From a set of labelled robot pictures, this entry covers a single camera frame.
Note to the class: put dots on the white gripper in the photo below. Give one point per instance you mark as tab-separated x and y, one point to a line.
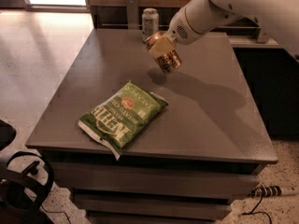
181	27

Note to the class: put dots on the orange soda can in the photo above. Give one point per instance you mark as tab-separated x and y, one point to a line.
169	62

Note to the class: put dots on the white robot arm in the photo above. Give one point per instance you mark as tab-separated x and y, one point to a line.
278	18

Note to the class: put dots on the white green soda can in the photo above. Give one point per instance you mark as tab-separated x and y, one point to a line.
150	22

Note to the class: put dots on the green potato chip bag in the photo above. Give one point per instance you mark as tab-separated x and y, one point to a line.
119	119

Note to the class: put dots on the white power strip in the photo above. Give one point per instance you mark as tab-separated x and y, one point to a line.
273	191

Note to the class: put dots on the wooden wall bench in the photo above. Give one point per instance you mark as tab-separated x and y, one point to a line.
140	3

